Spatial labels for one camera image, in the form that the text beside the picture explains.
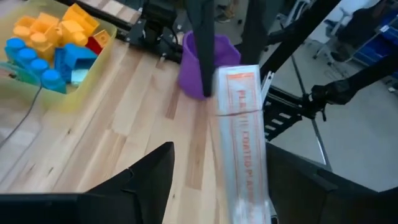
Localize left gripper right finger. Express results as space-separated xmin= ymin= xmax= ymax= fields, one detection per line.
xmin=266 ymin=142 xmax=398 ymax=224

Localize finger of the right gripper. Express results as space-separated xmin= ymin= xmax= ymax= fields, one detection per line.
xmin=241 ymin=0 xmax=282 ymax=66
xmin=185 ymin=0 xmax=216 ymax=98

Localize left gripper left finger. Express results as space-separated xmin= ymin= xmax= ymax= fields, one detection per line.
xmin=0 ymin=141 xmax=175 ymax=224

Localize small orange cube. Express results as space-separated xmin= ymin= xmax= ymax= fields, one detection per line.
xmin=93 ymin=29 xmax=112 ymax=47

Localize orange playing card deck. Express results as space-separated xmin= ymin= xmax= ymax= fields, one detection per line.
xmin=214 ymin=64 xmax=272 ymax=224

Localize red small brick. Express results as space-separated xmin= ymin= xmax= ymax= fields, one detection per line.
xmin=85 ymin=35 xmax=103 ymax=56

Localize yellow notched block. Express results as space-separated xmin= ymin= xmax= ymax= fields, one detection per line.
xmin=62 ymin=2 xmax=101 ymax=37
xmin=58 ymin=20 xmax=90 ymax=47

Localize blue figure-shaped block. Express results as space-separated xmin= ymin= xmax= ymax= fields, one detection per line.
xmin=54 ymin=42 xmax=98 ymax=83

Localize yellow small studded brick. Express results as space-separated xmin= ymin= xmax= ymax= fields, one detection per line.
xmin=37 ymin=12 xmax=60 ymax=34

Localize long blue studded brick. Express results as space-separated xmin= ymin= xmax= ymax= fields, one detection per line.
xmin=4 ymin=37 xmax=68 ymax=94

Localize orange two-stud brick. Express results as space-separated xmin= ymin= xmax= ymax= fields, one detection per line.
xmin=12 ymin=24 xmax=57 ymax=62

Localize purple plastic bucket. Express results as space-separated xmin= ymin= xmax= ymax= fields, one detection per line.
xmin=177 ymin=30 xmax=242 ymax=101

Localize dark armchair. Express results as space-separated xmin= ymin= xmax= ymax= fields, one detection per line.
xmin=331 ymin=0 xmax=393 ymax=63

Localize blue storage bins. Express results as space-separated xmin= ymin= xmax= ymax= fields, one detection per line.
xmin=353 ymin=24 xmax=398 ymax=78

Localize yellow translucent tray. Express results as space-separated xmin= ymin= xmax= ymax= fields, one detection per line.
xmin=0 ymin=0 xmax=118 ymax=113

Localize black tall frame post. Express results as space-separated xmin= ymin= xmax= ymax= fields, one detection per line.
xmin=259 ymin=0 xmax=342 ymax=82

